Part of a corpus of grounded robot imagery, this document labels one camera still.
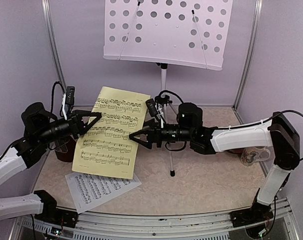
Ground brown wooden metronome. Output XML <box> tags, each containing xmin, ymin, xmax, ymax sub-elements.
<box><xmin>54</xmin><ymin>136</ymin><xmax>76</xmax><ymax>163</ymax></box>

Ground floral ceramic mug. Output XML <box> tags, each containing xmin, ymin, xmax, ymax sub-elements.
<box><xmin>240</xmin><ymin>146</ymin><xmax>271</xmax><ymax>167</ymax></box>

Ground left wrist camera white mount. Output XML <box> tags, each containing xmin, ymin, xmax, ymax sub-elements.
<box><xmin>61</xmin><ymin>86</ymin><xmax>76</xmax><ymax>120</ymax></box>

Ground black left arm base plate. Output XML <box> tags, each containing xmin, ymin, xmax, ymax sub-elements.
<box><xmin>35</xmin><ymin>208</ymin><xmax>79</xmax><ymax>229</ymax></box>

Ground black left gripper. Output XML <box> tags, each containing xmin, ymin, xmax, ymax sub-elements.
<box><xmin>36</xmin><ymin>109</ymin><xmax>101</xmax><ymax>145</ymax></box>

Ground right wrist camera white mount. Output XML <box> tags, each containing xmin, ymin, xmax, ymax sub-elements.
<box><xmin>145</xmin><ymin>98</ymin><xmax>166</xmax><ymax>124</ymax></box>

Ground aluminium corner post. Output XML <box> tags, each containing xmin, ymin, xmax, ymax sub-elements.
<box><xmin>41</xmin><ymin>0</ymin><xmax>67</xmax><ymax>90</ymax></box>
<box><xmin>232</xmin><ymin>0</ymin><xmax>264</xmax><ymax>108</ymax></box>

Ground white perforated music stand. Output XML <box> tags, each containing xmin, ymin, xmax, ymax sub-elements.
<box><xmin>102</xmin><ymin>0</ymin><xmax>234</xmax><ymax>178</ymax></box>

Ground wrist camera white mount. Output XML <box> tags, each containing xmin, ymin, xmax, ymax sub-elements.
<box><xmin>61</xmin><ymin>86</ymin><xmax>76</xmax><ymax>120</ymax></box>
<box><xmin>145</xmin><ymin>98</ymin><xmax>166</xmax><ymax>124</ymax></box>

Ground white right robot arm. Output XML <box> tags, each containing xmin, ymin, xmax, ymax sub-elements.
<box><xmin>129</xmin><ymin>102</ymin><xmax>303</xmax><ymax>222</ymax></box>

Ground red floral coaster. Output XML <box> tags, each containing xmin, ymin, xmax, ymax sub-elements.
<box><xmin>227</xmin><ymin>148</ymin><xmax>243</xmax><ymax>154</ymax></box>

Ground white sheet music page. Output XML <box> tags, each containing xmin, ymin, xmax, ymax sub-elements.
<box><xmin>65</xmin><ymin>172</ymin><xmax>142</xmax><ymax>214</ymax></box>

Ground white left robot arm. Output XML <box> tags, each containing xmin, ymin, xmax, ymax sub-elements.
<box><xmin>0</xmin><ymin>102</ymin><xmax>102</xmax><ymax>223</ymax></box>

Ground left aluminium corner post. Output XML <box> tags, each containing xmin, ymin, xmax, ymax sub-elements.
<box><xmin>41</xmin><ymin>0</ymin><xmax>67</xmax><ymax>90</ymax></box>

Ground right aluminium corner post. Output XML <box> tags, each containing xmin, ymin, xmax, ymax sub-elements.
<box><xmin>232</xmin><ymin>0</ymin><xmax>264</xmax><ymax>108</ymax></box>

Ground yellow sheet music page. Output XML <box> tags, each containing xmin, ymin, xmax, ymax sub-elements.
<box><xmin>72</xmin><ymin>86</ymin><xmax>151</xmax><ymax>180</ymax></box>

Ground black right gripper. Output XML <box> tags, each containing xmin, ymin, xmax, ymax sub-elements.
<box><xmin>129</xmin><ymin>118</ymin><xmax>194</xmax><ymax>149</ymax></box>

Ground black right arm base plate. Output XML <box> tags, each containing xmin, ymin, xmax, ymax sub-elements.
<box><xmin>230</xmin><ymin>208</ymin><xmax>274</xmax><ymax>228</ymax></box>

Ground aluminium front rail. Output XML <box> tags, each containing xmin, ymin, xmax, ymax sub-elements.
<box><xmin>8</xmin><ymin>197</ymin><xmax>300</xmax><ymax>240</ymax></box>

